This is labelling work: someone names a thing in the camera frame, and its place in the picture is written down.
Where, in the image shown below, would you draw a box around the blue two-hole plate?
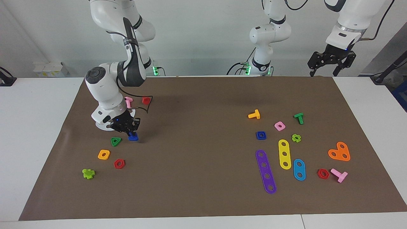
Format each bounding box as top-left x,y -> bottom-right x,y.
293,159 -> 306,181

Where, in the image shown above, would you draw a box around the yellow three-hole plate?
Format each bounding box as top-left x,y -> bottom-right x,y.
278,139 -> 292,170

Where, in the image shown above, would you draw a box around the black clamp at table edge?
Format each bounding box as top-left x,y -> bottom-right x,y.
0,66 -> 17,87

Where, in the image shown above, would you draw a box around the black stand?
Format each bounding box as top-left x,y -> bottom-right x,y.
370,59 -> 407,85

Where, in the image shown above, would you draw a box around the white curved hole plate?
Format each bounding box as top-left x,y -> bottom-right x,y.
96,108 -> 136,131

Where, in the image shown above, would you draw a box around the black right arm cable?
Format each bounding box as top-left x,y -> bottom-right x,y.
107,17 -> 154,114

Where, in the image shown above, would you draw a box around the purple four-hole plate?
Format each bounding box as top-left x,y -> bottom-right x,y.
255,149 -> 277,194

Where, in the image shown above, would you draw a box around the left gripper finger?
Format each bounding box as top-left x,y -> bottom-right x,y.
307,51 -> 328,77
332,52 -> 356,77

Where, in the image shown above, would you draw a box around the white boxes with yellow labels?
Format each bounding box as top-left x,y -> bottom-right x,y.
33,62 -> 69,78

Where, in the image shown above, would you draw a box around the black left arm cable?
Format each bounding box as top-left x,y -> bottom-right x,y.
361,0 -> 396,41

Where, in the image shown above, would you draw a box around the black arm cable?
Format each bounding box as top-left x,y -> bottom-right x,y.
361,0 -> 396,41
107,17 -> 154,114

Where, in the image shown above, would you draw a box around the brown table mat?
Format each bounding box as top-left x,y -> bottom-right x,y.
18,76 -> 407,221

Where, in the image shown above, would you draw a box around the orange heart-shaped plate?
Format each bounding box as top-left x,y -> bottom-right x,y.
328,142 -> 351,162

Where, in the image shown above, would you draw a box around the blue crate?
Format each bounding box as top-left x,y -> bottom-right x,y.
391,81 -> 407,112

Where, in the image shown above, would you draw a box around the black base cables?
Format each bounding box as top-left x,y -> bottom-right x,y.
226,47 -> 256,76
152,60 -> 166,77

